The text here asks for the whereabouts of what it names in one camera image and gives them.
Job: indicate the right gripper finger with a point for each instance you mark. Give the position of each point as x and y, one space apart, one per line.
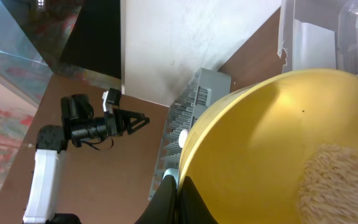
170 206

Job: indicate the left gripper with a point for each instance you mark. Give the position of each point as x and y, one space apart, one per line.
117 121

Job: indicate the light blue cup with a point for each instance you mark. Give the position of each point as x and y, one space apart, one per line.
172 172

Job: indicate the yellow bowl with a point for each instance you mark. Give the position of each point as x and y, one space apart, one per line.
246 152

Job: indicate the food scraps nutshells and rice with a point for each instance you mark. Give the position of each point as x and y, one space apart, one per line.
328 188

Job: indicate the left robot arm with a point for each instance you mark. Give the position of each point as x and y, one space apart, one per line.
79 126

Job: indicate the grey dishwasher rack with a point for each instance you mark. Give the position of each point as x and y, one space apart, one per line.
205 88

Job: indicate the clear plastic bin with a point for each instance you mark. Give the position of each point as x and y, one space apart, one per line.
319 34

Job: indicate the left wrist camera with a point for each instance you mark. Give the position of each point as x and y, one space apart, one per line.
111 99

